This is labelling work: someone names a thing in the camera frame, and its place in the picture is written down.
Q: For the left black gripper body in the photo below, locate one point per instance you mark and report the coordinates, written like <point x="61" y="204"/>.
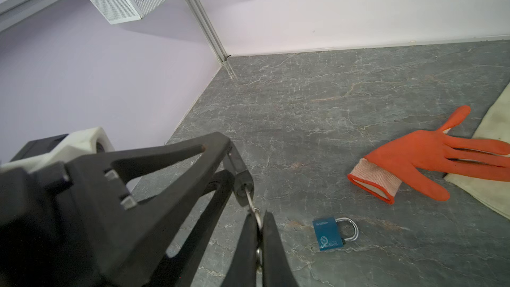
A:
<point x="67" y="224"/>

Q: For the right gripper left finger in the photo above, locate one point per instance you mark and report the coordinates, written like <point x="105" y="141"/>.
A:
<point x="242" y="271"/>

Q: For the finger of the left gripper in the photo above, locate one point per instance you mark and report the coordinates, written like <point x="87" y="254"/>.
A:
<point x="180" y="269"/>
<point x="131" y="241"/>

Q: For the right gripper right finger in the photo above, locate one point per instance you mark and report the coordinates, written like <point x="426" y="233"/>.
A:
<point x="275" y="267"/>

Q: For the small silver key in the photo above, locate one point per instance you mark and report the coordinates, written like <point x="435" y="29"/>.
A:
<point x="255" y="211"/>

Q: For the blue padlock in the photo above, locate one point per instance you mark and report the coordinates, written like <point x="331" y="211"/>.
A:
<point x="328" y="235"/>

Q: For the red rubber glove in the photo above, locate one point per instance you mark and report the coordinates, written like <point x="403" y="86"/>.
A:
<point x="382" y="171"/>

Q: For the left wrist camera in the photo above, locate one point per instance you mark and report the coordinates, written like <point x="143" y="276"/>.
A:
<point x="74" y="145"/>

